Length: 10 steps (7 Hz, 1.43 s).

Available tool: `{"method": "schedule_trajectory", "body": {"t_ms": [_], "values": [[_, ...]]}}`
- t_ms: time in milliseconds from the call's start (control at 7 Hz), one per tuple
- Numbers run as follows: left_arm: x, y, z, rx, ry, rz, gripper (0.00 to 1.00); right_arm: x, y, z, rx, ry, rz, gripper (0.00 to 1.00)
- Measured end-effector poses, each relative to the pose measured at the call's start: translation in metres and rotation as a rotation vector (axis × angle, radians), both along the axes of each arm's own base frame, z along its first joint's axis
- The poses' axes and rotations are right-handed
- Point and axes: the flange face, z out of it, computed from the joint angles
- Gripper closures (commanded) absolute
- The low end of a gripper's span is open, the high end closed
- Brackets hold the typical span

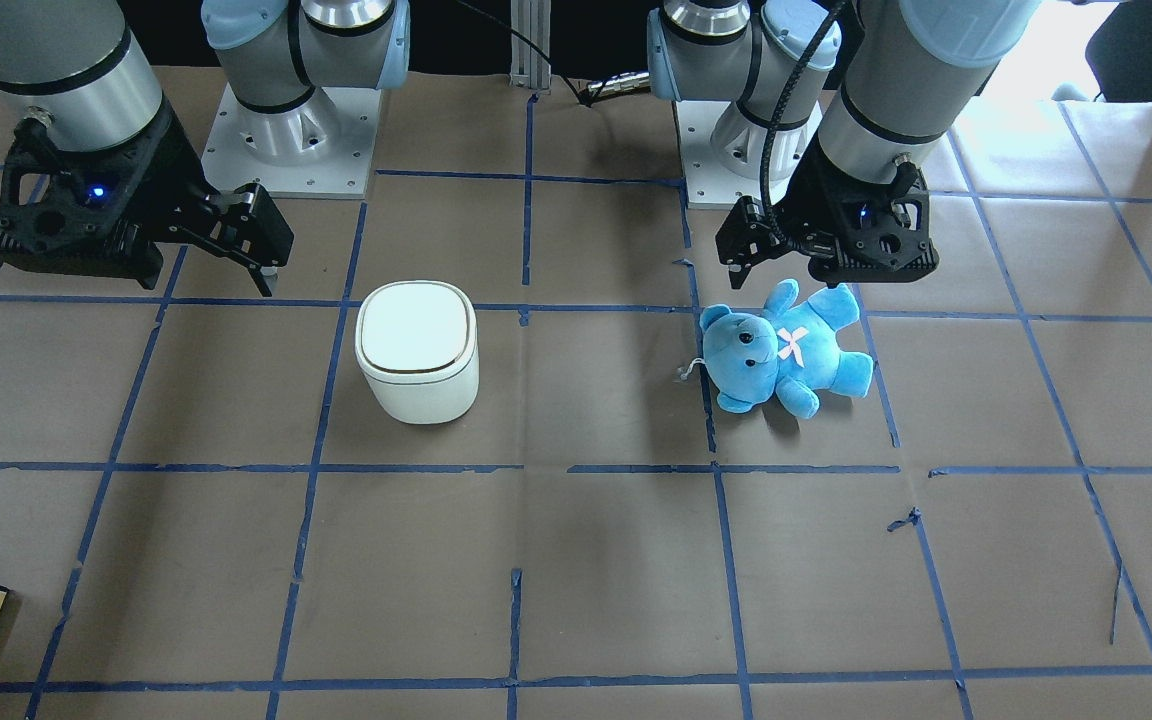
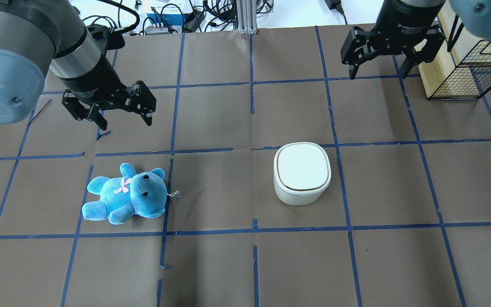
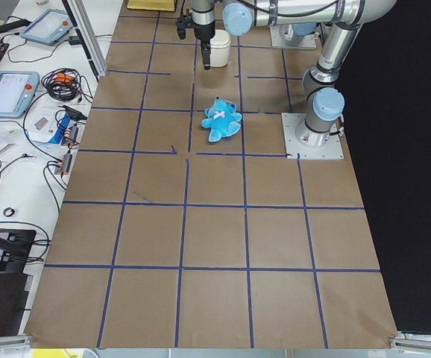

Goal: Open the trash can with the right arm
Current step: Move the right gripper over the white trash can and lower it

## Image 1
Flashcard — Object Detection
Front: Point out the white trash can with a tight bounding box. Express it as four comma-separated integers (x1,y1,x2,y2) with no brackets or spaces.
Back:
355,281,479,425

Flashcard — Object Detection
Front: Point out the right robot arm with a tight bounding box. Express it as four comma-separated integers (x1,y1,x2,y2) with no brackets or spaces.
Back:
0,1,411,297

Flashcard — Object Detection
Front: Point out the aluminium frame post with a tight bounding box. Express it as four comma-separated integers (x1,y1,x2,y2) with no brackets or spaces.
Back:
509,1,552,94

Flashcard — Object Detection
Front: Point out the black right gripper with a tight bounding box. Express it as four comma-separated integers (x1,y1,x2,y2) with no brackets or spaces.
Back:
0,98,295,298

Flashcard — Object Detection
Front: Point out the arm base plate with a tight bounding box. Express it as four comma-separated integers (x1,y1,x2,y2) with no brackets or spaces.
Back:
674,92,835,210
200,88,382,200

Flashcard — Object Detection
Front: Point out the blue teddy bear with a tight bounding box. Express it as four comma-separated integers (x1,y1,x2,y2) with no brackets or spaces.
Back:
679,279,876,419

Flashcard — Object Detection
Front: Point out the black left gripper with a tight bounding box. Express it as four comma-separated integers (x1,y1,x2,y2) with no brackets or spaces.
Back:
717,141,940,287

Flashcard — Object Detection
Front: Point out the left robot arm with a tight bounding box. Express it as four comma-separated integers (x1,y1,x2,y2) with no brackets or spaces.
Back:
646,1,1038,290

